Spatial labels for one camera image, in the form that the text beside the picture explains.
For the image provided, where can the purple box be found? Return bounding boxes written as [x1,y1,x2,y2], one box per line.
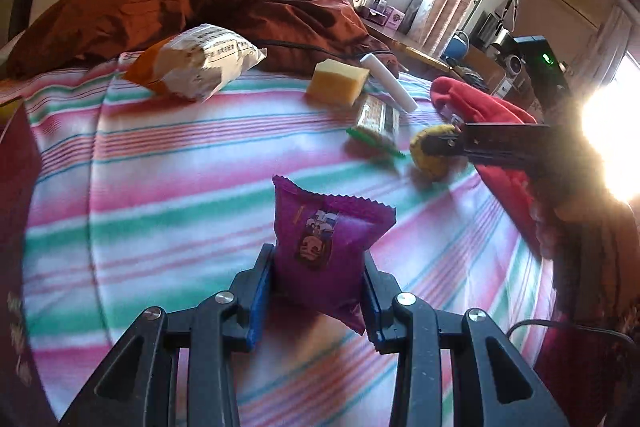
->
[382,6,406,32]

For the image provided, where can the wooden desk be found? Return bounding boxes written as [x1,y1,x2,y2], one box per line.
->
[360,14,506,94]

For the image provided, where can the purple snack packet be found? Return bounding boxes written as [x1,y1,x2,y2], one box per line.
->
[271,175,397,337]

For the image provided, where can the white tube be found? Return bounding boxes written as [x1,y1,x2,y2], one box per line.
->
[360,53,419,112]

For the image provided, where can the yellow round ball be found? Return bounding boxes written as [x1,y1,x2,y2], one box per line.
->
[409,124,468,182]

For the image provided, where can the yellow sponge block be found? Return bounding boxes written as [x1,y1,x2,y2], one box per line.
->
[305,59,370,108]

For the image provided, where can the orange and white snack bag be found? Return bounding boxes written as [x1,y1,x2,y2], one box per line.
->
[122,23,268,102]

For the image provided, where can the maroon quilt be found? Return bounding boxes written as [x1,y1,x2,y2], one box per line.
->
[0,0,401,80]

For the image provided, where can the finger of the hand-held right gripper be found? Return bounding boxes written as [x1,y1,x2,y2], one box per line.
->
[421,132,468,158]

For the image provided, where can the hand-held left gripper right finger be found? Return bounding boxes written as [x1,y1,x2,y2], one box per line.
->
[362,252,571,427]

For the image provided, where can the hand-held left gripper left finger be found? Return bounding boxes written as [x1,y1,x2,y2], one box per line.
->
[60,243,276,427]

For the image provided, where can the black cable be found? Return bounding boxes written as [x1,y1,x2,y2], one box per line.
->
[505,318,629,358]

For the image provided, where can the silver speaker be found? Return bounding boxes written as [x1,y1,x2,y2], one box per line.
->
[502,54,526,78]

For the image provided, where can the red cloth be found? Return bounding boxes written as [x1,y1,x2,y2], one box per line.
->
[430,76,551,258]

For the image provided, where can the pink green striped blanket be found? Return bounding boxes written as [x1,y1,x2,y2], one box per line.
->
[0,57,556,427]

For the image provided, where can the green-edged snack packet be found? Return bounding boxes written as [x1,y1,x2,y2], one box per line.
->
[346,96,407,160]

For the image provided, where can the black device with green light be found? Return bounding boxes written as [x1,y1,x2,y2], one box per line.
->
[512,36,572,108]

